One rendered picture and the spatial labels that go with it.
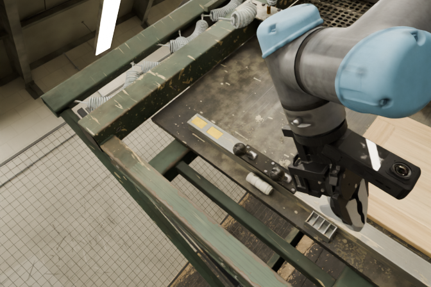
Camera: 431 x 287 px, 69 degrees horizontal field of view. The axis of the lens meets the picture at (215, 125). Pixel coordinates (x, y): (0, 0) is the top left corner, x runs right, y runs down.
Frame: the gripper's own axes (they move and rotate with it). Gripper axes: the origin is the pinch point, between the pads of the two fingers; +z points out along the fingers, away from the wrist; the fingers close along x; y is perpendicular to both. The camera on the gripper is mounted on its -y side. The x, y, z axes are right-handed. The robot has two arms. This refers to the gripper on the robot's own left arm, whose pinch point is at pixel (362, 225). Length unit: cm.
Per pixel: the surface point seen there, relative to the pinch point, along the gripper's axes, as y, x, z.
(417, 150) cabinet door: 9, -48, 25
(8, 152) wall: 537, 21, 70
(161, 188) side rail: 54, 7, 3
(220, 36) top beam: 73, -52, -18
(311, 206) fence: 22.4, -13.7, 18.6
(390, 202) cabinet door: 9.3, -28.3, 26.6
